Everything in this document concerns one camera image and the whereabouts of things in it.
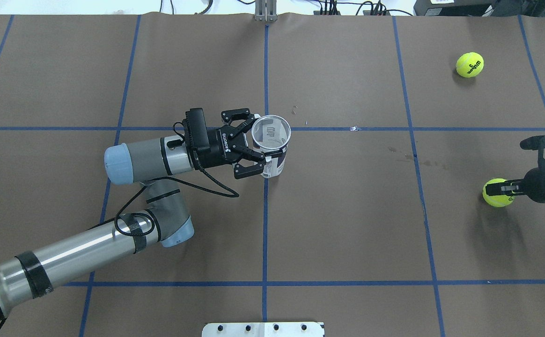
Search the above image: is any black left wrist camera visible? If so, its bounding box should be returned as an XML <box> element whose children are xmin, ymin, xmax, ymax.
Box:
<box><xmin>181</xmin><ymin>108</ymin><xmax>210</xmax><ymax>155</ymax></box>

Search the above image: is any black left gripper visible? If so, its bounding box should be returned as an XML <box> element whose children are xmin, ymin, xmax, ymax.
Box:
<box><xmin>192</xmin><ymin>108</ymin><xmax>285</xmax><ymax>179</ymax></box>

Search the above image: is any aluminium frame post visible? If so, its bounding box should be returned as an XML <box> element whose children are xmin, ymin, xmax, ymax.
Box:
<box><xmin>254</xmin><ymin>0</ymin><xmax>278</xmax><ymax>23</ymax></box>

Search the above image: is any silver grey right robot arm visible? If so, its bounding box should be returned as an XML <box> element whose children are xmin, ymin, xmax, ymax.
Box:
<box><xmin>482</xmin><ymin>167</ymin><xmax>545</xmax><ymax>204</ymax></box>

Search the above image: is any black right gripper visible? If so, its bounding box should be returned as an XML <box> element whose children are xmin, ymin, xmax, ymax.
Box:
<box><xmin>484</xmin><ymin>167</ymin><xmax>545</xmax><ymax>204</ymax></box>

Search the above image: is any clear tennis ball can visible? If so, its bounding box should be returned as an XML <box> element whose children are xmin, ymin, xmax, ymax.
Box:
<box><xmin>251</xmin><ymin>115</ymin><xmax>292</xmax><ymax>179</ymax></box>

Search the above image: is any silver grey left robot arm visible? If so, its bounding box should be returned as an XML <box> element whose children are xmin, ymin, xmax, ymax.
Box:
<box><xmin>0</xmin><ymin>108</ymin><xmax>290</xmax><ymax>327</ymax></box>

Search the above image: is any white camera stand post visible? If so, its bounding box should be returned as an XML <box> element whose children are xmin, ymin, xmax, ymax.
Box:
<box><xmin>201</xmin><ymin>322</ymin><xmax>325</xmax><ymax>337</ymax></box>

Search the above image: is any yellow tennis ball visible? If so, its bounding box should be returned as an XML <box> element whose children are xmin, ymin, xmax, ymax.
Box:
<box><xmin>455</xmin><ymin>52</ymin><xmax>485</xmax><ymax>78</ymax></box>
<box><xmin>482</xmin><ymin>178</ymin><xmax>516</xmax><ymax>208</ymax></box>

